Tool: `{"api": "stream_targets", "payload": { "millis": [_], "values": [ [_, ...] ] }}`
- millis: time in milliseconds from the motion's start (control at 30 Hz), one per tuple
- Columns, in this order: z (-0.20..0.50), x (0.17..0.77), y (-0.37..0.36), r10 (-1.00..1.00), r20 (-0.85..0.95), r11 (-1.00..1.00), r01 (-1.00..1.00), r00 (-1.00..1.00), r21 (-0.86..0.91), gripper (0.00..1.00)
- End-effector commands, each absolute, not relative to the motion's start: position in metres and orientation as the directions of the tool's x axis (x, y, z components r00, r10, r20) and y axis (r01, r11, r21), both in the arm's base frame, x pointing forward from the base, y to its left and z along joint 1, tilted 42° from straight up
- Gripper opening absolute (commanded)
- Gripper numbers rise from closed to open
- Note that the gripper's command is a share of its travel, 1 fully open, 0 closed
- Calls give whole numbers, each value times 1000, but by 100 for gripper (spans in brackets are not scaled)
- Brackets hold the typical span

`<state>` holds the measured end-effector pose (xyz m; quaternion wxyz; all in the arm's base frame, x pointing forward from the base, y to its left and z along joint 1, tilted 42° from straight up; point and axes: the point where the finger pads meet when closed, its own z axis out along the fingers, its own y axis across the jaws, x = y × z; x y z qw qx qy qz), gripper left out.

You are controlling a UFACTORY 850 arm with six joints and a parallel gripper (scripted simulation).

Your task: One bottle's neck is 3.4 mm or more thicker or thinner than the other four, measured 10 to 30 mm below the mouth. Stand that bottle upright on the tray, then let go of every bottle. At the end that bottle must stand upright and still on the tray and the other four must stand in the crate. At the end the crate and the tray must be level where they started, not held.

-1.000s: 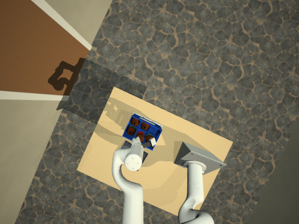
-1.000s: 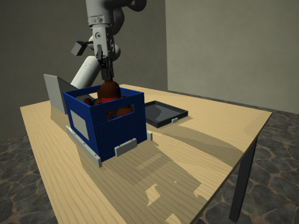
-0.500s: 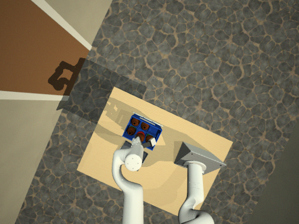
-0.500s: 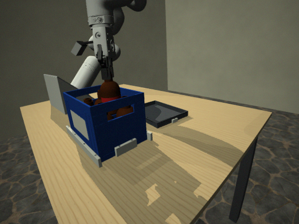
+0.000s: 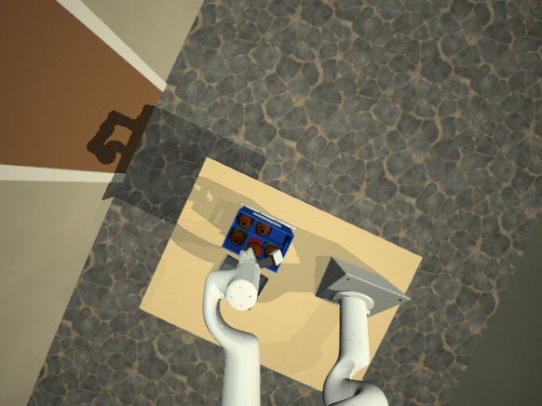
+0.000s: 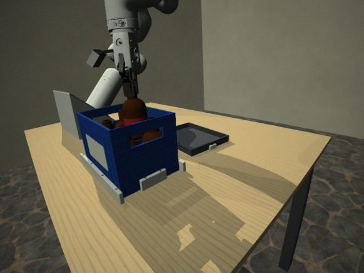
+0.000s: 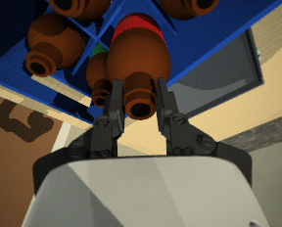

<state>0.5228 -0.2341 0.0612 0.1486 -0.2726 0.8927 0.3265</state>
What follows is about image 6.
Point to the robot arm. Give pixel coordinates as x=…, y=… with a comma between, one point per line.
x=123, y=15

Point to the brown bottle with red base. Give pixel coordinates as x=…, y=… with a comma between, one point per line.
x=134, y=110

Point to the dark blue crate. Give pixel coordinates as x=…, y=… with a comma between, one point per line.
x=111, y=151

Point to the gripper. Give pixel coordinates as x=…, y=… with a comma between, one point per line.
x=127, y=59

